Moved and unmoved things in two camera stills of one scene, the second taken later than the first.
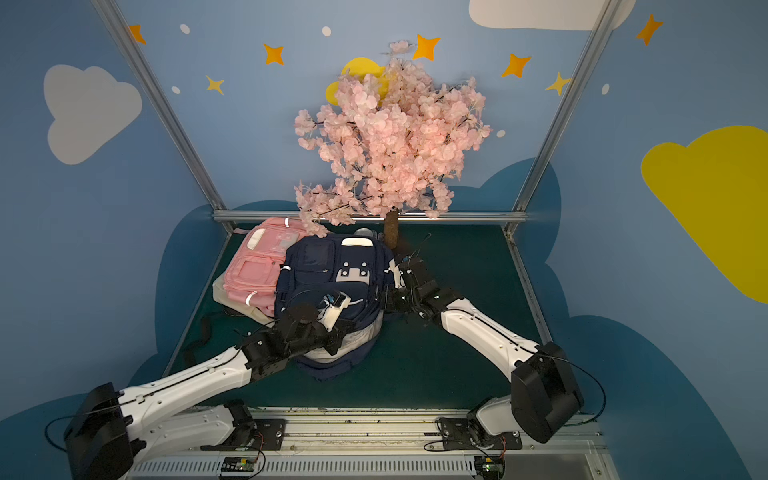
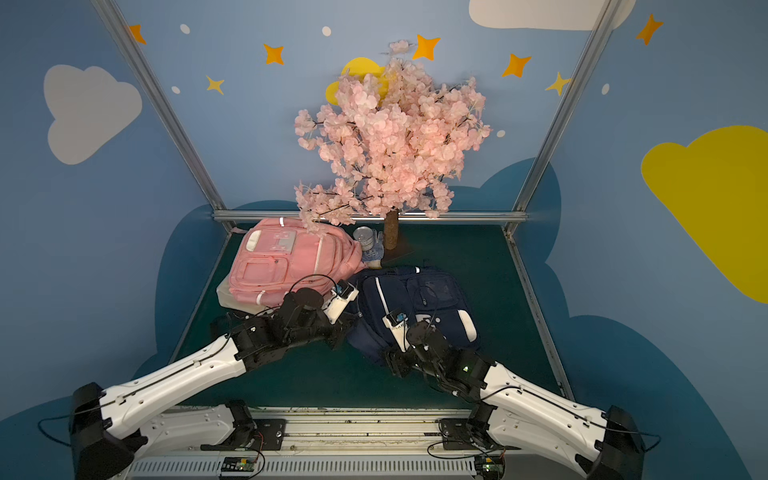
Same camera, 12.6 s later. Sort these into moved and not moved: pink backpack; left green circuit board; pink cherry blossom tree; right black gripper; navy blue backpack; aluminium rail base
Moved: right black gripper; navy blue backpack
Not moved: aluminium rail base; pink cherry blossom tree; left green circuit board; pink backpack
